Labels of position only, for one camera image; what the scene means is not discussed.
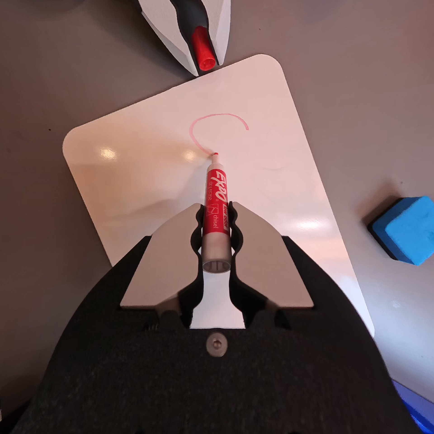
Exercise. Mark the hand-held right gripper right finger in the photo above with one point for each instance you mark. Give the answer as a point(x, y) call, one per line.
point(271, 271)

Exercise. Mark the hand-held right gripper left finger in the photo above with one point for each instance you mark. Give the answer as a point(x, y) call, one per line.
point(159, 268)

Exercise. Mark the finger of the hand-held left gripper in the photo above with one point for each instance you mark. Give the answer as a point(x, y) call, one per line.
point(166, 27)
point(218, 23)

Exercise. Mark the red marker cap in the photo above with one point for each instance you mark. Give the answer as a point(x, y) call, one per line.
point(202, 51)

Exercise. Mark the white red-label whiteboard marker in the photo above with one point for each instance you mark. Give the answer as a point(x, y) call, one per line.
point(217, 210)

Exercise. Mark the white whiteboard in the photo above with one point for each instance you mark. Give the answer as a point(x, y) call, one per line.
point(135, 169)

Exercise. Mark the blue whiteboard eraser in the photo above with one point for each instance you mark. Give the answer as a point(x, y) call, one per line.
point(405, 230)

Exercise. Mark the blue plastic bin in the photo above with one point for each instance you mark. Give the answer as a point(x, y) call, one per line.
point(415, 407)

